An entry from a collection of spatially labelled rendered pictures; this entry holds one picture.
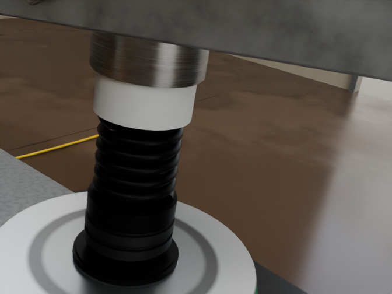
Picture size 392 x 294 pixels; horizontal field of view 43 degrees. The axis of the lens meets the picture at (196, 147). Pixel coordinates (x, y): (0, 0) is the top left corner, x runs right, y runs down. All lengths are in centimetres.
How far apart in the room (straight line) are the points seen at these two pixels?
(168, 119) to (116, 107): 3
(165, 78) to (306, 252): 192
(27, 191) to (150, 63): 34
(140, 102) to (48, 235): 16
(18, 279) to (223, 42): 22
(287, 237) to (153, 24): 202
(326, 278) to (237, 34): 184
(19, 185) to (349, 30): 46
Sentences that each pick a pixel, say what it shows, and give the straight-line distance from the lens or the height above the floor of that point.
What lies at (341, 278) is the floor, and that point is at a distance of 210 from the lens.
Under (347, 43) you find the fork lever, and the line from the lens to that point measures 27.
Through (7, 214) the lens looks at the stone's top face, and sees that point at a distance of 57.
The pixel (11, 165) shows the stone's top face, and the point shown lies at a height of 83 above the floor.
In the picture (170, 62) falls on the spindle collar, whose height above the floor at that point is 105.
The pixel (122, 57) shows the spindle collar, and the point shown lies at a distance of 31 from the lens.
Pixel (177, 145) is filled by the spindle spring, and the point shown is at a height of 99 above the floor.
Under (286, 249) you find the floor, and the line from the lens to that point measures 217.
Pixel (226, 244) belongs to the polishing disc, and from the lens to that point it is 44.
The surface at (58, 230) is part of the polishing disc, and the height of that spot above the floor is 88.
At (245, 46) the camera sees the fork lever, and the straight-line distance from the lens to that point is 27.
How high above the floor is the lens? 112
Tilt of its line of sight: 22 degrees down
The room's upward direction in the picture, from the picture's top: 9 degrees clockwise
